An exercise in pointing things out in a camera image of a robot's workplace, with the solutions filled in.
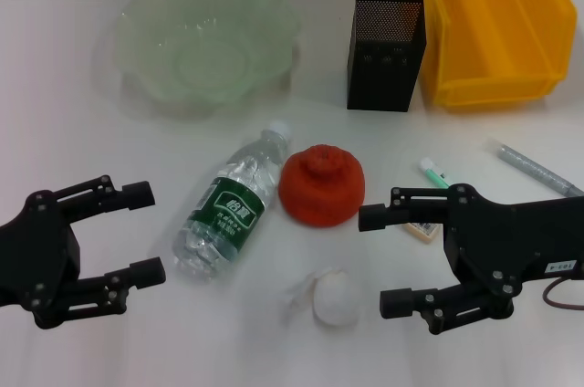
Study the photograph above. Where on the beige eraser with barcode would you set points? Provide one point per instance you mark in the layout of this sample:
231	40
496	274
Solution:
422	233

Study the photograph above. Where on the green pen white cap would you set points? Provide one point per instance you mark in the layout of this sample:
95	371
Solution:
431	168

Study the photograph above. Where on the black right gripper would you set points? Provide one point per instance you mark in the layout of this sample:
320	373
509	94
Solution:
497	241

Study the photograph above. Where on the black mesh pen holder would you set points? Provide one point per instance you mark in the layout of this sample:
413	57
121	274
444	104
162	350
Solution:
383	72

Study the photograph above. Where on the translucent green fruit plate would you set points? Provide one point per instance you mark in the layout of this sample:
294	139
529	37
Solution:
205	63

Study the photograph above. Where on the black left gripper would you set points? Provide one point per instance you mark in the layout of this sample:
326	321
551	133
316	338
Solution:
41	259

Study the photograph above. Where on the clear water bottle green label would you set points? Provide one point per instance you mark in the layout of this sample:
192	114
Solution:
228	213

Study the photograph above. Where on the red-orange knitted toy orange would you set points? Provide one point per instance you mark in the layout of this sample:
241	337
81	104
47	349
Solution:
321	191

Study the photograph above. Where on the yellow plastic storage bin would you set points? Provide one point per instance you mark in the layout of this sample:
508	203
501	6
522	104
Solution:
493	40

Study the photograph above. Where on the grey glitter pen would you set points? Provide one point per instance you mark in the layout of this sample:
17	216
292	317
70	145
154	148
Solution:
524	161

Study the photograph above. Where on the white paper ball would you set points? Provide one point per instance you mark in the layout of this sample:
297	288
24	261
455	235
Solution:
335	298

